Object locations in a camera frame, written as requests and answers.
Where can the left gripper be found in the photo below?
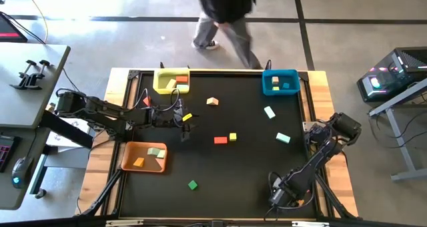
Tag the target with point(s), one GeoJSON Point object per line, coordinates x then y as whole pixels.
{"type": "Point", "coordinates": [165, 117]}

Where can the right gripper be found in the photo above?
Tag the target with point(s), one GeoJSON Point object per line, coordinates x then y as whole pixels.
{"type": "Point", "coordinates": [282, 193]}

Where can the tan wedge block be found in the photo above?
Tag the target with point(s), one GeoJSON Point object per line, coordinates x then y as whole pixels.
{"type": "Point", "coordinates": [212, 101]}

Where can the pale yellow long block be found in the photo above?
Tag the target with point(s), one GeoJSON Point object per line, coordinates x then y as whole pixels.
{"type": "Point", "coordinates": [171, 83]}

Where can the red long block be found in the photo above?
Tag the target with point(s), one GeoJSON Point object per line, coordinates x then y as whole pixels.
{"type": "Point", "coordinates": [220, 140]}
{"type": "Point", "coordinates": [181, 79]}

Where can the red triangular block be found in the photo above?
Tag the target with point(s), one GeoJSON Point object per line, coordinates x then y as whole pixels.
{"type": "Point", "coordinates": [146, 101]}

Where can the pale mint short block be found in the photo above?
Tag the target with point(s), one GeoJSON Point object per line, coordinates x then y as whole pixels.
{"type": "Point", "coordinates": [153, 151]}
{"type": "Point", "coordinates": [161, 153]}

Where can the tan triangular block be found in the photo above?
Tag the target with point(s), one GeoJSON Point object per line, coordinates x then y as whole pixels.
{"type": "Point", "coordinates": [159, 165]}

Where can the yellow small cube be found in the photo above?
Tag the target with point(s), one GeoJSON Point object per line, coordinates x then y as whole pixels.
{"type": "Point", "coordinates": [233, 137]}

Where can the green small cube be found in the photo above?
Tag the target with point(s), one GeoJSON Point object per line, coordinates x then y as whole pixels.
{"type": "Point", "coordinates": [192, 185]}

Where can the tan small cube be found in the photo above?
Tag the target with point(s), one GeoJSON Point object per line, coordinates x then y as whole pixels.
{"type": "Point", "coordinates": [275, 80]}

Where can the blue small cube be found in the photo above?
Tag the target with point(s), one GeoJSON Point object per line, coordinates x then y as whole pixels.
{"type": "Point", "coordinates": [286, 85]}

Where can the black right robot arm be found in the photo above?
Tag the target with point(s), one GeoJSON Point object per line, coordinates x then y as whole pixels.
{"type": "Point", "coordinates": [307, 173]}

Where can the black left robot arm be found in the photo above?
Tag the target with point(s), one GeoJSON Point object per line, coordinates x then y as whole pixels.
{"type": "Point", "coordinates": [106, 113]}

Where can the yellow tape strip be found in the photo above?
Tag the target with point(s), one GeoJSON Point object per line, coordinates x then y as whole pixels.
{"type": "Point", "coordinates": [187, 117]}

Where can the yellow plastic bin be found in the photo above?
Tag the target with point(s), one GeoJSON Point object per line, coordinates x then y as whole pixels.
{"type": "Point", "coordinates": [160, 81]}

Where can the black table mat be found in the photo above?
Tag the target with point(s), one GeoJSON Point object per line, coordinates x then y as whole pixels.
{"type": "Point", "coordinates": [227, 193]}

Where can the orange plastic bin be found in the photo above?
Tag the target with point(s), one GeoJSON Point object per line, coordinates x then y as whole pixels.
{"type": "Point", "coordinates": [130, 153]}

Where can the blue plastic bin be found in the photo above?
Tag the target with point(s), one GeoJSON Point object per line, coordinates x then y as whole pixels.
{"type": "Point", "coordinates": [290, 78]}

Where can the person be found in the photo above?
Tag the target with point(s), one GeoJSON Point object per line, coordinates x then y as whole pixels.
{"type": "Point", "coordinates": [227, 3]}

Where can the white paper sheet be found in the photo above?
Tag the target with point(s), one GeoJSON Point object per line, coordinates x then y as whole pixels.
{"type": "Point", "coordinates": [56, 140]}

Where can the small yellow black tool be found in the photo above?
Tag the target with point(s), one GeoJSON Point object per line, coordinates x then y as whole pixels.
{"type": "Point", "coordinates": [50, 107]}

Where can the black clamp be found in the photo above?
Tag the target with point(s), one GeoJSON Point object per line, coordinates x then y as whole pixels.
{"type": "Point", "coordinates": [39, 74]}
{"type": "Point", "coordinates": [23, 76]}

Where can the glass computer case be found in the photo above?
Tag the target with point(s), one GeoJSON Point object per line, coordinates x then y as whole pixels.
{"type": "Point", "coordinates": [387, 80]}

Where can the desk leg with caster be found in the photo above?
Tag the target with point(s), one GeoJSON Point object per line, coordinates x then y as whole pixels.
{"type": "Point", "coordinates": [38, 173]}

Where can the grey desk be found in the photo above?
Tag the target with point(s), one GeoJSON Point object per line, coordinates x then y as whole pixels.
{"type": "Point", "coordinates": [20, 103]}
{"type": "Point", "coordinates": [10, 197]}

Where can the black computer mouse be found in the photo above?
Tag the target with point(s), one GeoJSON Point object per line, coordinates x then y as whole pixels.
{"type": "Point", "coordinates": [20, 173]}

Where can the black keyboard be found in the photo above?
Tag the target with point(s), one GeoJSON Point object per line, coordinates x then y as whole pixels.
{"type": "Point", "coordinates": [6, 153]}

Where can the black monitor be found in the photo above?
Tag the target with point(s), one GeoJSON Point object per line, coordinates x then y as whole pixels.
{"type": "Point", "coordinates": [10, 33]}

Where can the silver bracket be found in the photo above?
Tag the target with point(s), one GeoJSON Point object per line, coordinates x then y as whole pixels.
{"type": "Point", "coordinates": [310, 224]}
{"type": "Point", "coordinates": [123, 223]}

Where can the black aluminium table frame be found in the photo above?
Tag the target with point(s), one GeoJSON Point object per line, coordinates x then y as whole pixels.
{"type": "Point", "coordinates": [304, 76]}

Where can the grey desk frame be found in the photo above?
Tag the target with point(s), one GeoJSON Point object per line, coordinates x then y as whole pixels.
{"type": "Point", "coordinates": [400, 143]}

